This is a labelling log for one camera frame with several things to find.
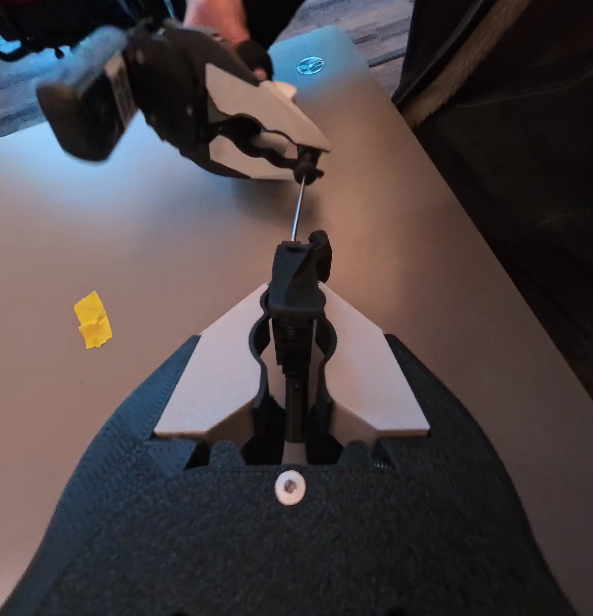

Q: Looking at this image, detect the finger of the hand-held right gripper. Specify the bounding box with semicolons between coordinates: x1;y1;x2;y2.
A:
205;64;332;162
207;132;309;183

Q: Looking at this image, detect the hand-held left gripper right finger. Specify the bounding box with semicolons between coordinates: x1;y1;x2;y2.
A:
317;283;431;455

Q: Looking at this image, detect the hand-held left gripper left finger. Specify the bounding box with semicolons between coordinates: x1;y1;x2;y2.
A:
154;283;274;453

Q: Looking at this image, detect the green black screwdriver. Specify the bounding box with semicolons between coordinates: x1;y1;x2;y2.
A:
291;144;325;241

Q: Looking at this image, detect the black plastic spring clamp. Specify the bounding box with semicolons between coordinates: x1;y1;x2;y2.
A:
268;230;334;444

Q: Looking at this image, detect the person's right forearm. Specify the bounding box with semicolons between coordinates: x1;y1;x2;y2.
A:
243;0;309;49

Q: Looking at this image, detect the person's right hand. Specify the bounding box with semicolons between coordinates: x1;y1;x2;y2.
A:
183;0;253;49

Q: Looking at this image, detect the yellow tape piece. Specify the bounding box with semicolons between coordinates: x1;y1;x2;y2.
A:
73;291;113;349

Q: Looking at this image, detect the black fleece-lined jacket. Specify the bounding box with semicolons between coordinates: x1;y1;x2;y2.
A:
392;0;593;415

